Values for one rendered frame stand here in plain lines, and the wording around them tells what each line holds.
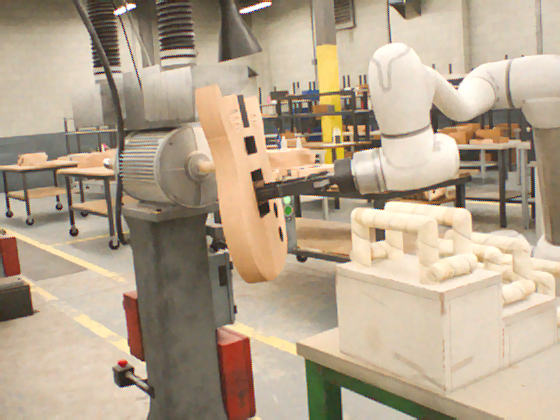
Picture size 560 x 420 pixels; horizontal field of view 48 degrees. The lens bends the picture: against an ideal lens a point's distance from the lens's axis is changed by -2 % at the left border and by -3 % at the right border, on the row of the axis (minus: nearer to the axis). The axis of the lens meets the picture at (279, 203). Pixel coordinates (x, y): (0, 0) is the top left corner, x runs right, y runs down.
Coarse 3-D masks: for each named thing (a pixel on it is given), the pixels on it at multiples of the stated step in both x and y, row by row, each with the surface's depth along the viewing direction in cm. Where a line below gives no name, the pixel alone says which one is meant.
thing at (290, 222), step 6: (282, 198) 212; (282, 204) 212; (288, 204) 213; (294, 210) 216; (288, 216) 214; (294, 216) 215; (288, 222) 214; (294, 222) 216; (288, 228) 214; (294, 228) 216; (288, 234) 215; (294, 234) 216; (288, 240) 215; (294, 240) 216; (216, 246) 223; (288, 246) 215; (294, 246) 216; (216, 252) 223; (288, 252) 215
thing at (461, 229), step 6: (456, 222) 105; (462, 222) 104; (468, 222) 104; (456, 228) 105; (462, 228) 104; (468, 228) 105; (456, 234) 105; (462, 234) 105; (468, 234) 105; (456, 240) 105; (462, 240) 105; (468, 240) 105; (456, 246) 106; (462, 246) 105; (468, 246) 105; (456, 252) 106; (462, 252) 105; (468, 252) 105
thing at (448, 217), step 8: (384, 208) 120; (392, 208) 118; (400, 208) 116; (408, 208) 114; (416, 208) 113; (424, 208) 111; (432, 208) 110; (440, 208) 109; (448, 208) 107; (456, 208) 106; (432, 216) 109; (440, 216) 108; (448, 216) 106; (456, 216) 105; (464, 216) 104; (440, 224) 109; (448, 224) 107
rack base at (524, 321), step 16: (512, 304) 113; (528, 304) 112; (544, 304) 112; (512, 320) 108; (528, 320) 110; (544, 320) 113; (512, 336) 108; (528, 336) 110; (544, 336) 113; (512, 352) 108; (528, 352) 111
